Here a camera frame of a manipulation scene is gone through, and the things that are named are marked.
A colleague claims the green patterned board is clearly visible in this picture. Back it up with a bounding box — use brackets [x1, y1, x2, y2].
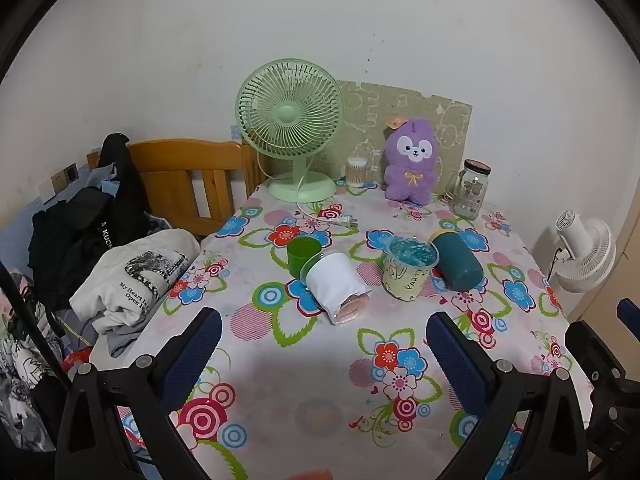
[334, 80, 473, 196]

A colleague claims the green desk fan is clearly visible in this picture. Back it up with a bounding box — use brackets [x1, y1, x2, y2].
[235, 58, 345, 204]

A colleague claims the teal cup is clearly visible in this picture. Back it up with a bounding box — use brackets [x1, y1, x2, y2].
[431, 228, 485, 292]

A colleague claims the red object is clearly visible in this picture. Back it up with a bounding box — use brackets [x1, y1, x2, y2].
[62, 347, 93, 373]

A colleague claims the purple plush toy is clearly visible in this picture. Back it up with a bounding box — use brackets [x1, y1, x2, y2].
[382, 116, 445, 205]

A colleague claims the black fan cable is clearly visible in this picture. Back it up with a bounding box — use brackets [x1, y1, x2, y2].
[546, 246, 565, 283]

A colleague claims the floral tablecloth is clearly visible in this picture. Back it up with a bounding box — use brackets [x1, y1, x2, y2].
[89, 180, 596, 480]

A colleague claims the cotton swab container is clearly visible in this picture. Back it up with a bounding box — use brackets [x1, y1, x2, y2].
[347, 156, 369, 189]

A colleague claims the wooden chair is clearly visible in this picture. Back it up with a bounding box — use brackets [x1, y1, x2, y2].
[87, 138, 266, 238]

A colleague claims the white wrapped cup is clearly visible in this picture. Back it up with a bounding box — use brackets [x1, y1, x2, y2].
[298, 252, 373, 326]

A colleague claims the grey cloth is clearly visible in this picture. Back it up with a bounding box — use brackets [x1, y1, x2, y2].
[92, 310, 151, 358]

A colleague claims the white desk fan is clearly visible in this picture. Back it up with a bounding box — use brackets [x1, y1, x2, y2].
[547, 209, 617, 293]

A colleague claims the black rod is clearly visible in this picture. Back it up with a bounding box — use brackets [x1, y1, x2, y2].
[0, 260, 76, 391]

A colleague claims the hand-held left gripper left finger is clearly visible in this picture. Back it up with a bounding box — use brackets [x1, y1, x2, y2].
[54, 307, 223, 480]

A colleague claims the white printed t-shirt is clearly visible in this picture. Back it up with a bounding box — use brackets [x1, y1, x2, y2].
[69, 228, 202, 333]

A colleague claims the white fan power cable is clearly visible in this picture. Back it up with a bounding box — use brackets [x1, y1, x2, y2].
[296, 199, 360, 229]

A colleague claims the black and white printed cloth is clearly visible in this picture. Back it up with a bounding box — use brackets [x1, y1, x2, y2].
[0, 270, 71, 453]

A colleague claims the green plastic cup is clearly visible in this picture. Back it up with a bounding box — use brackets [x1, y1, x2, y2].
[287, 236, 322, 278]

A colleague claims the cream plastic cup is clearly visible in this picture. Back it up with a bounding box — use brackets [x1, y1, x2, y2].
[382, 235, 440, 302]

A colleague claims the blue bedsheet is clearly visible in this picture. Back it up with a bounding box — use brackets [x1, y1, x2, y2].
[0, 197, 43, 273]

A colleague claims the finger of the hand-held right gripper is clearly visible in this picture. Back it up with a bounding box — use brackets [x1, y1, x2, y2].
[616, 298, 640, 333]
[565, 320, 640, 456]

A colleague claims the glass jar mug with lid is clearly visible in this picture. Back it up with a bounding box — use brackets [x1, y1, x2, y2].
[446, 159, 492, 220]

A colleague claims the light blue cloth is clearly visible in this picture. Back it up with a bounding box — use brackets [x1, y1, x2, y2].
[82, 162, 123, 201]

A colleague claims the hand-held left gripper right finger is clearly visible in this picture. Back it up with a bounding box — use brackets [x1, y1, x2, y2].
[425, 311, 591, 480]

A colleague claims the black clothes pile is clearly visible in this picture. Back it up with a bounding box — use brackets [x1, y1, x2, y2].
[27, 132, 151, 311]

